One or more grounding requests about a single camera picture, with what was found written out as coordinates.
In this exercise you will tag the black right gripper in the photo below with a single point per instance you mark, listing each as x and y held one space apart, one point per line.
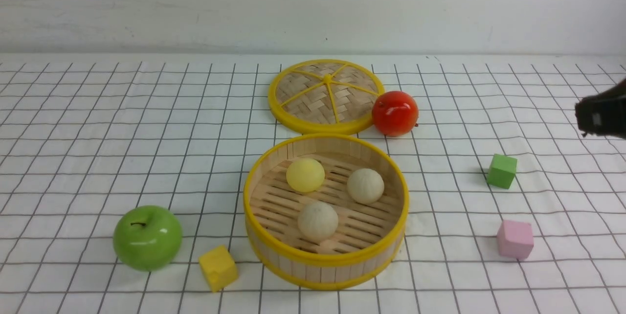
603 114

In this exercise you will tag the yellow woven steamer lid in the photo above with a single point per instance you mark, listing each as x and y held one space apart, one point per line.
324 96

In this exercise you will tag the yellow cube block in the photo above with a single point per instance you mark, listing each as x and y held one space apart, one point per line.
218 268

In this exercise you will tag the pink cube block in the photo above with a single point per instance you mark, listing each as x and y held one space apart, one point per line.
515 239

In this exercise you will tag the yellow bun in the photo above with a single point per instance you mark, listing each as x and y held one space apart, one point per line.
305 175

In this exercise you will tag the green cube block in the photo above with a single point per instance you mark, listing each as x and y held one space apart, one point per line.
502 171

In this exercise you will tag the red tomato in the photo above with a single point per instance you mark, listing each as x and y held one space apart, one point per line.
395 113

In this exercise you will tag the beige bun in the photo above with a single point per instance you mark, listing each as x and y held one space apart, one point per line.
365 186
317 221

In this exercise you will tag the yellow bamboo steamer tray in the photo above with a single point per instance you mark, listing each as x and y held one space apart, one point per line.
368 237

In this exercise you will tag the white grid-pattern tablecloth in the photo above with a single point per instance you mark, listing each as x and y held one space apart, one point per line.
87 138

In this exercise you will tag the green apple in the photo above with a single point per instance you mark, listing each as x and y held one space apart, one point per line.
147 238

